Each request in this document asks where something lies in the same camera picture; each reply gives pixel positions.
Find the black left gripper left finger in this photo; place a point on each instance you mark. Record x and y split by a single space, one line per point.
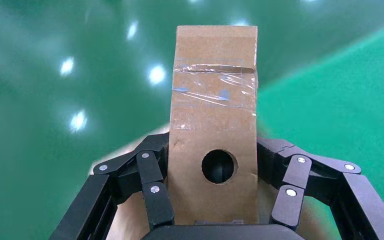
155 198

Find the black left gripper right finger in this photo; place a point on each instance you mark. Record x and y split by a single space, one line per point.
291 192

